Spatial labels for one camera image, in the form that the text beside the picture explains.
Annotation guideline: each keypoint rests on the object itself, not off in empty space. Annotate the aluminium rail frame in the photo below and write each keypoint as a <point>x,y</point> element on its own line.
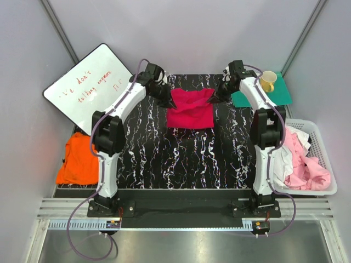
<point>71,214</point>

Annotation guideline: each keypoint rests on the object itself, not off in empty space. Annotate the pink t shirt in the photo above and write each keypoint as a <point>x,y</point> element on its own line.
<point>307,173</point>

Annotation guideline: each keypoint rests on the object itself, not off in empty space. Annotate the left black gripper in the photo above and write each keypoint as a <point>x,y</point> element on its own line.
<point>167,101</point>

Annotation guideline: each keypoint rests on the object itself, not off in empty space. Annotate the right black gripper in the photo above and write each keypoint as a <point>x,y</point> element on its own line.
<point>218,90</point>

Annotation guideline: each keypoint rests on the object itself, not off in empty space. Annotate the magenta t shirt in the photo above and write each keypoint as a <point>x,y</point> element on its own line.
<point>193,111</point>

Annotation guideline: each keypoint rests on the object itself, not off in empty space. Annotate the green cutting mat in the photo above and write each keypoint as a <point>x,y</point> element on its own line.
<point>280,96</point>

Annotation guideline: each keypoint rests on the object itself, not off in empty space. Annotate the yellow mug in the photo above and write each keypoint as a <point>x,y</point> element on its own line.
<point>267,81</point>

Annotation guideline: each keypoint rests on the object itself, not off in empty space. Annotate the white board with red writing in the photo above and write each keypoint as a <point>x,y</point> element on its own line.
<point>94,84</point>

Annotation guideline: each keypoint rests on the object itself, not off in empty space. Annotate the white plastic laundry basket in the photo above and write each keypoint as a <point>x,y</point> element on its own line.
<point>318,150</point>

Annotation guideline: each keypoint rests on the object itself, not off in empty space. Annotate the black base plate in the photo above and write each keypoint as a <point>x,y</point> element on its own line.
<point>233,202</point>

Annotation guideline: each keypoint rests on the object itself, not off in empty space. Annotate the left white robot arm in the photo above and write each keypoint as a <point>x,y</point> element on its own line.
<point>108,139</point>

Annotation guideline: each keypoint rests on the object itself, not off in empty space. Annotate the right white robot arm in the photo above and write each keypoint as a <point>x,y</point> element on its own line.
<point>267,131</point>

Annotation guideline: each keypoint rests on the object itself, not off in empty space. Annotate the orange folded t shirt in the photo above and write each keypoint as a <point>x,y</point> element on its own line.
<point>80,166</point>

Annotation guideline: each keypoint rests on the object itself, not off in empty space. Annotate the white t shirt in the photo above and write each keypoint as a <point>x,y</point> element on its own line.
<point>282,164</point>

